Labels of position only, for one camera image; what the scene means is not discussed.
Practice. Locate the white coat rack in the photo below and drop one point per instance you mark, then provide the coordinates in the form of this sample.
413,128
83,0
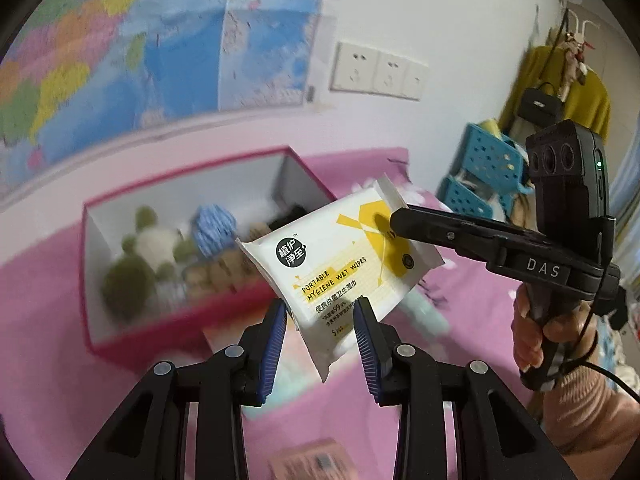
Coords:
575,40

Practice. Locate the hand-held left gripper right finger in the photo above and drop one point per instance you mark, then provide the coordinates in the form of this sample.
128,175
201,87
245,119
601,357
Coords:
367,355

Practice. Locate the colourful wall map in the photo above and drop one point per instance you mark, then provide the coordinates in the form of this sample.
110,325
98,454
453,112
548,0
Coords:
150,60

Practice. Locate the person's right hand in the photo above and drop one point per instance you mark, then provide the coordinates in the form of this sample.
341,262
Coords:
525,335

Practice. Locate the person's right forearm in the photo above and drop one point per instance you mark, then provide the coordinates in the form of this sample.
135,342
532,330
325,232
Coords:
595,420

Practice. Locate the green plush toy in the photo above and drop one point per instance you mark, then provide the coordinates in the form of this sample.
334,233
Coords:
125,285

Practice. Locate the white wall outlet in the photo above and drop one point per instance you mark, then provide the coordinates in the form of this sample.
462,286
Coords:
416,81
356,66
391,74

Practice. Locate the white yellow wet wipes packet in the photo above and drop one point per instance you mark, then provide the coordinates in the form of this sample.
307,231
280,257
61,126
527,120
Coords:
330,270

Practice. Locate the blue white patterned packet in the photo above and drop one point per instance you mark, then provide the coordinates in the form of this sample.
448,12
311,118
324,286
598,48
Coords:
215,225

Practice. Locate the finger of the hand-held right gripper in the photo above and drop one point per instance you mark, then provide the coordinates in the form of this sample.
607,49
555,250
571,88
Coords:
435,227

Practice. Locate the pink printed blanket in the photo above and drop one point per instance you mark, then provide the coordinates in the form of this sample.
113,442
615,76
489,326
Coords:
475,305

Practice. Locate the pink cardboard box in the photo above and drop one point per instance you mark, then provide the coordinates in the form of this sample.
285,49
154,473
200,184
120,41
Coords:
165,327

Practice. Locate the pink tissue pack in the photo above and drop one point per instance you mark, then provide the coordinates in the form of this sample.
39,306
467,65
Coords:
310,460

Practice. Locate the black handbag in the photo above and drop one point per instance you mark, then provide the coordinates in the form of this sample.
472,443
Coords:
540,107

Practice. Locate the light blue curtain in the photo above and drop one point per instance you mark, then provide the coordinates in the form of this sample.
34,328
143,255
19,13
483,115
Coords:
627,185

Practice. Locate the blue plastic basket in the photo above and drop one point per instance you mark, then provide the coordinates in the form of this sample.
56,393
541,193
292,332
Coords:
492,160
462,200

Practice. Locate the yellow garment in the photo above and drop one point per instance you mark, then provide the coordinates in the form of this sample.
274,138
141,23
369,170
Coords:
590,105

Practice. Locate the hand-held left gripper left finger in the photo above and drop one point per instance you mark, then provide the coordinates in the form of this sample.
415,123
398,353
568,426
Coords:
272,355

